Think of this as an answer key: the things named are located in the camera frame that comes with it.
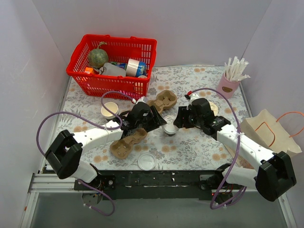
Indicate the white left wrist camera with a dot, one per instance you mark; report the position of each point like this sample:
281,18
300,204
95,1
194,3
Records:
141,99

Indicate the red plastic shopping basket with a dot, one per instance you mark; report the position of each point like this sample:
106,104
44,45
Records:
119,50

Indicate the orange small carton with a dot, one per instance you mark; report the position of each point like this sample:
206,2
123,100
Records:
89,70

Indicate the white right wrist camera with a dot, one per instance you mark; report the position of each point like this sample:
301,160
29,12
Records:
190,96

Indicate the empty dark paper cup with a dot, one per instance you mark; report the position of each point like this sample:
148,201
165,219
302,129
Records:
109,109

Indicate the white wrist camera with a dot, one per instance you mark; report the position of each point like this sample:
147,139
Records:
141,99
190,96

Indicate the brown pulp cup carrier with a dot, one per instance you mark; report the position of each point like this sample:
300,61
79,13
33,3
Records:
123,147
164,101

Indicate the pink straw holder cup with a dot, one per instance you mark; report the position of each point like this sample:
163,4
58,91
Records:
226,87

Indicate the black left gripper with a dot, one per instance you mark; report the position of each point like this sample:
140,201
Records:
153,115

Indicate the floral patterned table mat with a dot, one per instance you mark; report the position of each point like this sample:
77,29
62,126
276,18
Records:
189,149

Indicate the grey pouch package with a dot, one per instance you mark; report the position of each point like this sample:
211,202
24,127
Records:
112,70

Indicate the kraft paper bag orange handles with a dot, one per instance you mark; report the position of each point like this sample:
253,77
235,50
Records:
267,131

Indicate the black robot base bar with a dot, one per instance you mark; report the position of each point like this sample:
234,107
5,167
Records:
122,185

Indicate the white plastic coffee lid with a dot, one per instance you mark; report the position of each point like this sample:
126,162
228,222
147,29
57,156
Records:
146,162

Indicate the blue white can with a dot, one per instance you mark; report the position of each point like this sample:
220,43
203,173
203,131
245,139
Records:
136,68

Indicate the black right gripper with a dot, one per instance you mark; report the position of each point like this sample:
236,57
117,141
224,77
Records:
183,117

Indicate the green round melon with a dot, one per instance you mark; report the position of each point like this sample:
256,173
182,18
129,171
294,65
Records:
98,57

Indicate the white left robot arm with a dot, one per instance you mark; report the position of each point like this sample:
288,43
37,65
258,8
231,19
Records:
65,151

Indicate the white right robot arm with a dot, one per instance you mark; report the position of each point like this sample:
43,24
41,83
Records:
272,173

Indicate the white wrapped straws bundle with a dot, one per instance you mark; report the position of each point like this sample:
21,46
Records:
234,69

